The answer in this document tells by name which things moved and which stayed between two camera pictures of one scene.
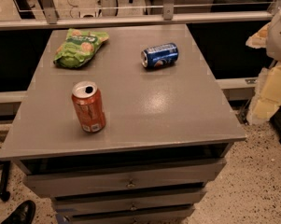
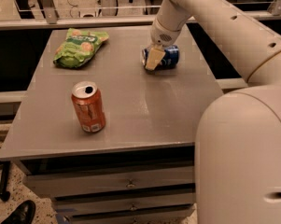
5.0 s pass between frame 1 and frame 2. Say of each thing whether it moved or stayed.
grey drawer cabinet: stayed
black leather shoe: stayed
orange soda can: stayed
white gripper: moved
